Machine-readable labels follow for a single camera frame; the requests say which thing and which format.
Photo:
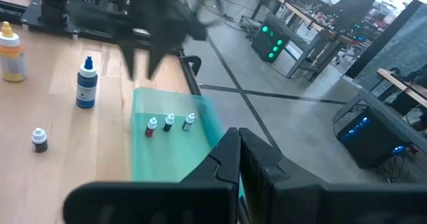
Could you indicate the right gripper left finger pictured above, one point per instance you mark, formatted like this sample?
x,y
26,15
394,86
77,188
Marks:
x,y
200,197

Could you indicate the small red food coloring bottle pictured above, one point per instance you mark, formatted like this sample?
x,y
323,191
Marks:
x,y
150,128

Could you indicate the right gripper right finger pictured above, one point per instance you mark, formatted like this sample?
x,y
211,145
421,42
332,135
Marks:
x,y
283,197

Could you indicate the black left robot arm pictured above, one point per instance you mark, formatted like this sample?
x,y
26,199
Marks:
x,y
53,10

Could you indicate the large yellow food coloring bottle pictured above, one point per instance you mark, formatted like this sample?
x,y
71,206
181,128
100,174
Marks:
x,y
11,57

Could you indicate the person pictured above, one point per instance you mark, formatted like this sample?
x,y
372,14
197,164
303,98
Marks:
x,y
353,4

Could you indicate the teal translucent plastic bin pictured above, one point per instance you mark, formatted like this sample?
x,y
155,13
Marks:
x,y
173,150

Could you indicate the large blue food coloring bottle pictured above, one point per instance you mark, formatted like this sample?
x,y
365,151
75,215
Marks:
x,y
86,87

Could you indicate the wooden desk metal legs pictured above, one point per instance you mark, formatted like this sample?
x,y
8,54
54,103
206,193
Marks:
x,y
310,34
400,87

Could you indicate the black pillar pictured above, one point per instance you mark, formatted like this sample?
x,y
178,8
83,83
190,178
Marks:
x,y
383,40

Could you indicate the black computer green lights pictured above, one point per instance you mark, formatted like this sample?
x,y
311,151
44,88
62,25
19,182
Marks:
x,y
270,42

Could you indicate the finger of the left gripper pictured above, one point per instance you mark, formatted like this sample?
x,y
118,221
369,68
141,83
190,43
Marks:
x,y
129,57
156,57

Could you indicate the small dark food coloring bottle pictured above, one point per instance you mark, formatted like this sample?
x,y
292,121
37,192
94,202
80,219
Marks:
x,y
39,142
168,123
188,122

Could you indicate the black computer blue lights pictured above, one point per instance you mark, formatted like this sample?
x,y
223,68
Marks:
x,y
367,140

